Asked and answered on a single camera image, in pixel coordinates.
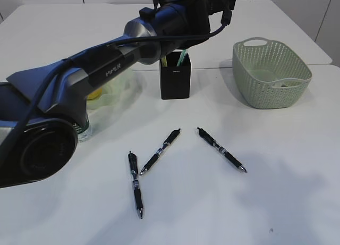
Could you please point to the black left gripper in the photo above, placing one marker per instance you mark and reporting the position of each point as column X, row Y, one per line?
column 215, row 6

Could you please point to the green woven plastic basket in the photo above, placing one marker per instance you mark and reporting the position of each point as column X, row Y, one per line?
column 258, row 63

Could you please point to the yellow pear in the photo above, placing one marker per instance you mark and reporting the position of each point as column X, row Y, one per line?
column 94, row 95

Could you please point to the clear water bottle green label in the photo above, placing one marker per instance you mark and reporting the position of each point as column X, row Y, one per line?
column 83, row 133

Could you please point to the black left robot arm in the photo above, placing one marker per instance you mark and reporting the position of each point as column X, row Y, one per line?
column 42, row 108

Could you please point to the pale green wavy plate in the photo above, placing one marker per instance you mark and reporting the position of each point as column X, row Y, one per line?
column 116, row 90

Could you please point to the black pen on ruler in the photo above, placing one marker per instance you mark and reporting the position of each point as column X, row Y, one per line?
column 211, row 141

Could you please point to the green utility knife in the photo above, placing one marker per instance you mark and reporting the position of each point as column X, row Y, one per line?
column 181, row 57

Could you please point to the black pen front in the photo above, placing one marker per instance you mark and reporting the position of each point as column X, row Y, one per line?
column 135, row 184

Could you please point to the black pen middle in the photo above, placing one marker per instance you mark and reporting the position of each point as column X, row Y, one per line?
column 173, row 135

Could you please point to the black square pen holder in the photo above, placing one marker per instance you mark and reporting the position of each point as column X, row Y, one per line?
column 175, row 81

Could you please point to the yellow utility knife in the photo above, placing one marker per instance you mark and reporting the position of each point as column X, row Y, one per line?
column 164, row 61

